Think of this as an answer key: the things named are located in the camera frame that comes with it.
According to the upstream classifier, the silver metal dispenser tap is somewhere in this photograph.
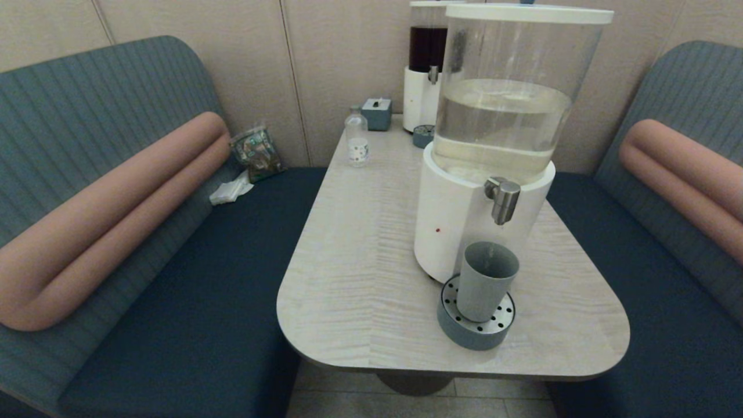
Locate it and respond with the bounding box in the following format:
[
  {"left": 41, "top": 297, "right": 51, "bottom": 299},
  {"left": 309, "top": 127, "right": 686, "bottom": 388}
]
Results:
[{"left": 485, "top": 176, "right": 522, "bottom": 226}]

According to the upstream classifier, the grey-blue plastic cup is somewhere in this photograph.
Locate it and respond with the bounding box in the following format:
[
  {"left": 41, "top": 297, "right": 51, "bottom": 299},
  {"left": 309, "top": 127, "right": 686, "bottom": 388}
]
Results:
[{"left": 456, "top": 241, "right": 520, "bottom": 323}]

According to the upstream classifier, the clear plastic bottle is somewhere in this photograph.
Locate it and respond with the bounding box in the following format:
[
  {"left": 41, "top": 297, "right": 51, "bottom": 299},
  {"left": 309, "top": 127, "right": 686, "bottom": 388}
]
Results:
[{"left": 345, "top": 105, "right": 370, "bottom": 168}]

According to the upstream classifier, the clear water dispenser white base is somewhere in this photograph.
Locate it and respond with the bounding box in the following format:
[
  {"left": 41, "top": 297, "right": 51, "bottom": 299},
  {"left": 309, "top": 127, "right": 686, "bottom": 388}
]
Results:
[{"left": 413, "top": 3, "right": 615, "bottom": 285}]

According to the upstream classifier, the small blue square box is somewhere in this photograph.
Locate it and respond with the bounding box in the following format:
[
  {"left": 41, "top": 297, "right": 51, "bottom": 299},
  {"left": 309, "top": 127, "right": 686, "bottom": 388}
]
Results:
[{"left": 362, "top": 98, "right": 393, "bottom": 132}]

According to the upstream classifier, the dark drink dispenser white base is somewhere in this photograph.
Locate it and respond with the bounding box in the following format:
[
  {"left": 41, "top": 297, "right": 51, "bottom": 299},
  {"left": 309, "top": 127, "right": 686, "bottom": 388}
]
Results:
[{"left": 403, "top": 1, "right": 465, "bottom": 134}]

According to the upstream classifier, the crinkled snack bag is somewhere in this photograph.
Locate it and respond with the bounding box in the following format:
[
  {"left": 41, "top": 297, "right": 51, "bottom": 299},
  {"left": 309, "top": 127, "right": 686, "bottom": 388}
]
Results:
[{"left": 230, "top": 124, "right": 286, "bottom": 184}]

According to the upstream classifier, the white crumpled tissue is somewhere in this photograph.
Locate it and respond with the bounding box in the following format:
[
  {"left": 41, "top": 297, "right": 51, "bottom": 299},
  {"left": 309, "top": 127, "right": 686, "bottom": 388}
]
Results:
[{"left": 209, "top": 171, "right": 254, "bottom": 206}]

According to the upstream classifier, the large blue perforated drip tray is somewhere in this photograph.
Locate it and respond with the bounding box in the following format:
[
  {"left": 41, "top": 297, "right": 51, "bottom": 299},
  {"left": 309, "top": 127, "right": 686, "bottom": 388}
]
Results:
[{"left": 437, "top": 273, "right": 517, "bottom": 351}]

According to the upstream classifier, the blue bench holding snack bag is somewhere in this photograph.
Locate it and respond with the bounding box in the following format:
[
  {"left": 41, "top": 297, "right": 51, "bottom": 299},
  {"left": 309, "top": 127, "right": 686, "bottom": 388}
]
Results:
[{"left": 0, "top": 35, "right": 326, "bottom": 418}]

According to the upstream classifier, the pink bolster beside snack bag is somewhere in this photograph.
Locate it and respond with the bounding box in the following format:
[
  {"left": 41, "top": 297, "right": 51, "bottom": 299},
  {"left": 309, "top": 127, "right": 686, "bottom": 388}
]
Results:
[{"left": 0, "top": 111, "right": 233, "bottom": 332}]

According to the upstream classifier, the empty blue upholstered bench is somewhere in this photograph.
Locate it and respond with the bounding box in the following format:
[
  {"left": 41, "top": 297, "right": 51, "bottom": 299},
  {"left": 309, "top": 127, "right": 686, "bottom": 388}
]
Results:
[{"left": 546, "top": 39, "right": 743, "bottom": 418}]

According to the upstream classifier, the pink bolster on empty bench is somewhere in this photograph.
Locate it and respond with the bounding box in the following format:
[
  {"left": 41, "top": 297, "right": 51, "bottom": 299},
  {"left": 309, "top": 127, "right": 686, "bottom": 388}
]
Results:
[{"left": 618, "top": 118, "right": 743, "bottom": 268}]

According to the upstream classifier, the brass table pedestal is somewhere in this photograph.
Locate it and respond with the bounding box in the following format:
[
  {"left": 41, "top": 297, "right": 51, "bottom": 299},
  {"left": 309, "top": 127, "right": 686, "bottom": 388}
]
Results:
[{"left": 374, "top": 372, "right": 456, "bottom": 397}]

